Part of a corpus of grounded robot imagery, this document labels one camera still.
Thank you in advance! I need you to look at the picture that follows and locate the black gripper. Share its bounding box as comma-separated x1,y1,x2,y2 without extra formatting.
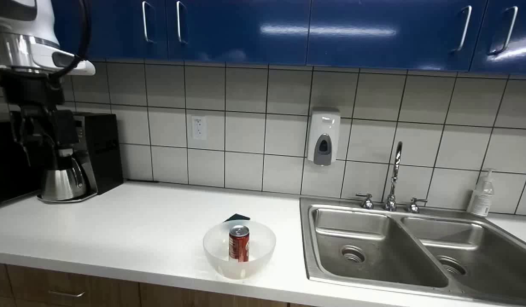
0,72,80,173

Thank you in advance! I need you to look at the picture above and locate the red soda can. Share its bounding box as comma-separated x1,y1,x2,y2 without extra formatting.
226,222,252,265

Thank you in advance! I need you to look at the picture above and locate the steel coffee carafe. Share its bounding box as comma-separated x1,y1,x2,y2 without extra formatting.
39,149,88,205

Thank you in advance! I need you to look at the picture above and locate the black microwave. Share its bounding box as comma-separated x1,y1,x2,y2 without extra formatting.
0,118,42,210

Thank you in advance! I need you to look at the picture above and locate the black coffee maker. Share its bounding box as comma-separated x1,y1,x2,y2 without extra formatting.
45,111,124,202

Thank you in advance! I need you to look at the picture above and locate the blue cabinet door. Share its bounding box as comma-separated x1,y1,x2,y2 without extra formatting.
158,0,310,67
305,0,488,74
471,0,526,77
49,0,163,64

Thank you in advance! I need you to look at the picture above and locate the wooden drawer front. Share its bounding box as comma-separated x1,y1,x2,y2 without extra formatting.
138,282,290,307
4,263,143,307

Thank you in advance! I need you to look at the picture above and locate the small black flat object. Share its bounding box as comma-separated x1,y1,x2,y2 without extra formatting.
223,212,252,224

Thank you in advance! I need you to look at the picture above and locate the chrome faucet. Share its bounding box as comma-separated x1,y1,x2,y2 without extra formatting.
382,140,404,212

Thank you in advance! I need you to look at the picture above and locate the stainless steel double sink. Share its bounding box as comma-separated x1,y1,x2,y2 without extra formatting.
296,197,526,306

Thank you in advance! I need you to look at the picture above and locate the clear soap bottle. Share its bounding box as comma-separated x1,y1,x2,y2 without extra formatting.
465,168,496,219

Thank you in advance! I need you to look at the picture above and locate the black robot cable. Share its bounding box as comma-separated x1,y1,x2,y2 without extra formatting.
47,0,93,79

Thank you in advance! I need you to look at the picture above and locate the silver cabinet door handle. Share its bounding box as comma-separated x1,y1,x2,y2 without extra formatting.
489,4,520,57
138,0,155,45
173,0,189,45
455,4,474,55

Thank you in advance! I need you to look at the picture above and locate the white wall outlet plate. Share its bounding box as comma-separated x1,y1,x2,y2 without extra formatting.
187,115,209,144

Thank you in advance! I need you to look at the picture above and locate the silver drawer handle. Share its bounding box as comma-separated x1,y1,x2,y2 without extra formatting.
44,289,86,302

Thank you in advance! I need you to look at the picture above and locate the white wall soap dispenser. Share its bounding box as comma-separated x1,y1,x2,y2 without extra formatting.
305,110,341,168

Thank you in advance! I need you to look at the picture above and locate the chrome faucet handle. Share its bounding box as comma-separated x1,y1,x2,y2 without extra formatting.
354,193,375,210
406,197,428,215

